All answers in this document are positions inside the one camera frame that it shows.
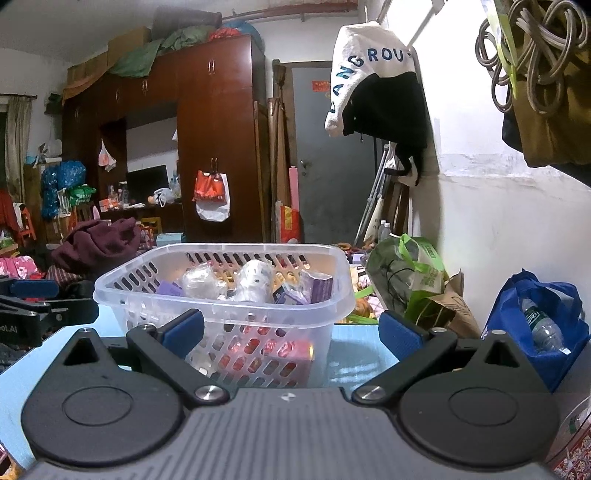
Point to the grey bag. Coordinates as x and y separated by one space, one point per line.
184 18

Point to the green plastic bag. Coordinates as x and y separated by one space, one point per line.
82 194

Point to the pink box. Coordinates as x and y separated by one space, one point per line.
277 353

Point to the cardboard boxes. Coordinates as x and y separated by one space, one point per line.
129 39

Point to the white lettered hoodie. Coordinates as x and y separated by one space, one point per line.
364 41

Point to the red and white plastic bag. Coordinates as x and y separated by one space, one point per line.
211 194

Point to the clear plastic basket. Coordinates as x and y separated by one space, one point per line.
277 318

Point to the wooden boards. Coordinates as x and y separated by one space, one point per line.
277 161

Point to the clear plastic container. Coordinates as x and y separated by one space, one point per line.
572 429

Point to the red ceiling pipe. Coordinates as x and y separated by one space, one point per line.
328 10

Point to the red paper bag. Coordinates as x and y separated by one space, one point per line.
290 225

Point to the maroon cloth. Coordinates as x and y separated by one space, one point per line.
101 242

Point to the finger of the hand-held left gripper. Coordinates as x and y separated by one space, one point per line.
34 288

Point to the red door sticker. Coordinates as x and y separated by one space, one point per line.
322 86

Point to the small purple box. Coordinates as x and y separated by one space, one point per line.
170 288

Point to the olive brown hanging bag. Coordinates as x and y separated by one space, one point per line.
554 129

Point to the blue shopping bag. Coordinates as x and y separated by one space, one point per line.
508 318

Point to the metal crutches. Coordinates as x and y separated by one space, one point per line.
371 207

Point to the grey door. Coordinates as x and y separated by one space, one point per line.
318 175

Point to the teal box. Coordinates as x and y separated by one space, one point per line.
170 239

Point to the dark wooden wardrobe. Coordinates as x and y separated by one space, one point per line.
217 115

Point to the flat purple box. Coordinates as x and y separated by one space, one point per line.
290 297

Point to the black television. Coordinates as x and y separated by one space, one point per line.
147 182

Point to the black hanging garment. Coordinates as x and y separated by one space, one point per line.
388 110

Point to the blue patterned bags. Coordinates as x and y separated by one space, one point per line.
62 177

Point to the small white orange bag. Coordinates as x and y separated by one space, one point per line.
106 158

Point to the blue plastic bag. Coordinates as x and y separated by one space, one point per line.
247 28

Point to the red chair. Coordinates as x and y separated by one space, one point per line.
27 226

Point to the floral blanket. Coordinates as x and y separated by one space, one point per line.
364 307

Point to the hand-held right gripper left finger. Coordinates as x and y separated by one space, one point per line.
184 330

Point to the clear wrapped packet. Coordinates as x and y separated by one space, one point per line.
203 281

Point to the large purple box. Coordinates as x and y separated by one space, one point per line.
318 286

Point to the clear plastic bottles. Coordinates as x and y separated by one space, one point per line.
384 230

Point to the green cloth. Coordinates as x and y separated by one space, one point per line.
138 60

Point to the green and white shopping bag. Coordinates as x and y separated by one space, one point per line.
429 272

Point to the pink floral cloth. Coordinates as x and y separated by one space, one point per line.
18 267

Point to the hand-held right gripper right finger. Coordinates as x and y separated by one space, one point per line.
401 334

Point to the clear water bottle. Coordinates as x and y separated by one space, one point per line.
542 327

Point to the beige curtain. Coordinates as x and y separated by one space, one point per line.
17 138

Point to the pink paper roll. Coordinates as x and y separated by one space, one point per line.
294 184

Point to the brown paper bag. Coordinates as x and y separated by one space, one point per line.
457 314

